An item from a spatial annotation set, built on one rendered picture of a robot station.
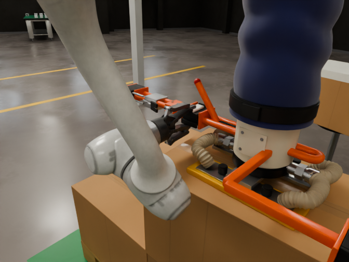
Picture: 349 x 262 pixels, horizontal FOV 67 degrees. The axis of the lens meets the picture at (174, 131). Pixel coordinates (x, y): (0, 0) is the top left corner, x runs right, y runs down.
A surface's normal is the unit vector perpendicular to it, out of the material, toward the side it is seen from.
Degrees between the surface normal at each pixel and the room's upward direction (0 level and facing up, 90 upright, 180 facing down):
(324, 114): 90
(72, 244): 0
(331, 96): 90
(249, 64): 74
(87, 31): 110
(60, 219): 0
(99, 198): 0
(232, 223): 90
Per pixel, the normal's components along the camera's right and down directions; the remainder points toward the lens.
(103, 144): 0.11, -0.59
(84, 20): 0.66, 0.67
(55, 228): 0.01, -0.90
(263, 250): -0.64, 0.32
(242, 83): -0.89, 0.22
